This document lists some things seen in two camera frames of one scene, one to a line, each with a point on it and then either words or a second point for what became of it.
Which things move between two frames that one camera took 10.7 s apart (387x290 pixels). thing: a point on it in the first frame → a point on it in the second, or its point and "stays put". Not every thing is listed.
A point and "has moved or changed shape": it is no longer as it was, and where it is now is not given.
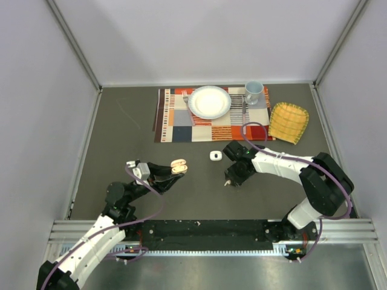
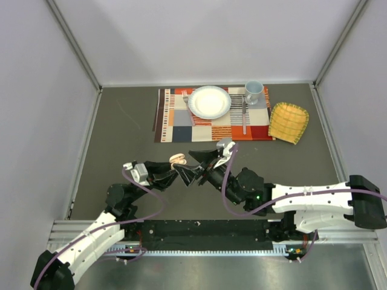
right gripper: (237, 179) → (188, 174)
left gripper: (162, 185) stays put
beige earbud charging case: (178, 166) has moved or changed shape
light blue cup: (253, 89) stays put
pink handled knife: (244, 116) stays put
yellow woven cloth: (287, 122) stays put
